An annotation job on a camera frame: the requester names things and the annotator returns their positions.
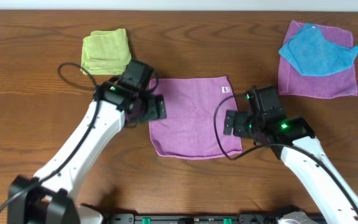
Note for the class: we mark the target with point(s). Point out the blue microfiber cloth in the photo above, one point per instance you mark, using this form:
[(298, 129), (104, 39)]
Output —
[(311, 54)]

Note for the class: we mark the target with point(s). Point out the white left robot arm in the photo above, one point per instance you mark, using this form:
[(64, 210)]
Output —
[(49, 197)]

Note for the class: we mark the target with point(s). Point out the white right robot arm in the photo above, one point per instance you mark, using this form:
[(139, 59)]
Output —
[(293, 142)]

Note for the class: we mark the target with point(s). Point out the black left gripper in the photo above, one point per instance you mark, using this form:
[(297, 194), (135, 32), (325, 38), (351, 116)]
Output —
[(155, 109)]

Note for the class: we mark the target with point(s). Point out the flat purple cloth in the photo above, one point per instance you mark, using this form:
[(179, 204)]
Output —
[(344, 83)]

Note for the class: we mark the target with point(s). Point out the purple microfiber cloth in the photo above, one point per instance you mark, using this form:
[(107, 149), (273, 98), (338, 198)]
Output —
[(193, 128)]

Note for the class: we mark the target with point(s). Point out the folded green cloth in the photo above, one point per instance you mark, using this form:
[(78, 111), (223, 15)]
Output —
[(106, 52)]

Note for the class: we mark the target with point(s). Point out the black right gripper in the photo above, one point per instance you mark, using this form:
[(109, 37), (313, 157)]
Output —
[(232, 123)]

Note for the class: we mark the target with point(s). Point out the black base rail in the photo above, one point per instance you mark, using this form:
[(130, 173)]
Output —
[(243, 218)]

